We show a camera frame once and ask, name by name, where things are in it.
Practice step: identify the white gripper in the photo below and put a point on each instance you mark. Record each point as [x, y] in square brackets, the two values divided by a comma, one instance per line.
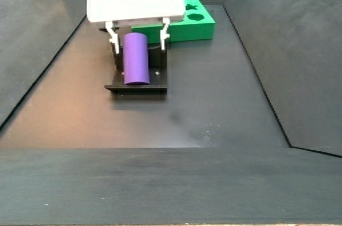
[135, 12]

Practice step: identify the purple cylinder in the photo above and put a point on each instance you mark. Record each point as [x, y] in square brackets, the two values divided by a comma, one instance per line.
[135, 59]

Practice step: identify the green foam shape-sorter board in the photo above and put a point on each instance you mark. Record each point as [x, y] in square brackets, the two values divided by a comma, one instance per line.
[195, 27]

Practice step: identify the black curved cradle stand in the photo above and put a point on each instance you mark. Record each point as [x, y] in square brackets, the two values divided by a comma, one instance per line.
[156, 71]

